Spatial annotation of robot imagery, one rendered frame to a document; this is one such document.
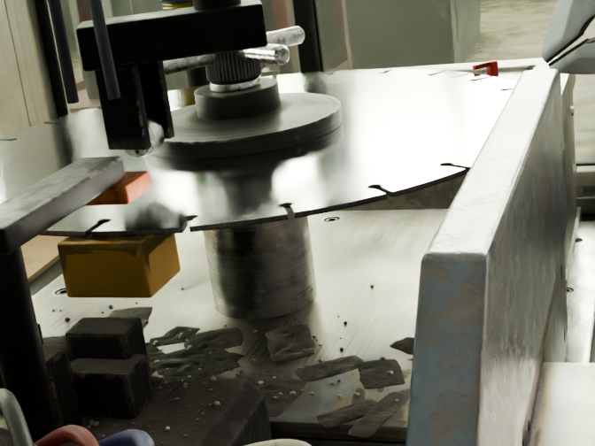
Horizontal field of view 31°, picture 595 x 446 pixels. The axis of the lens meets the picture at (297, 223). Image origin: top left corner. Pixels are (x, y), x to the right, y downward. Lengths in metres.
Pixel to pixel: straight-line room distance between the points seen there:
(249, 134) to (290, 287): 0.10
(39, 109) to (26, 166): 0.59
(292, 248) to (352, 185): 0.13
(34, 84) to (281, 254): 0.63
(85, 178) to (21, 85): 0.77
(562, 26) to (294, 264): 0.20
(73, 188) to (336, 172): 0.13
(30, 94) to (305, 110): 0.64
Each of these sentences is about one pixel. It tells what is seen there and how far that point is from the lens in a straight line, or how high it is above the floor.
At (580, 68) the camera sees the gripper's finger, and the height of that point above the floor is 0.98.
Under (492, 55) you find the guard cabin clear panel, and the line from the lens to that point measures 1.02.
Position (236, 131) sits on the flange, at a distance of 0.55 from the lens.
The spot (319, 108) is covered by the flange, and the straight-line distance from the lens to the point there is 0.58.
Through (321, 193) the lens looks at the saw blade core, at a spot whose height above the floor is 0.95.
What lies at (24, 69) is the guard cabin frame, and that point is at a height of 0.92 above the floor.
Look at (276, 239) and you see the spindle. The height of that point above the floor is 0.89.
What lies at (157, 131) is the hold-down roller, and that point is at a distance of 0.51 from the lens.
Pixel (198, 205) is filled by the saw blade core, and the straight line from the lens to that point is 0.46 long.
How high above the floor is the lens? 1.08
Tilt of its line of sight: 18 degrees down
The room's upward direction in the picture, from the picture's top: 7 degrees counter-clockwise
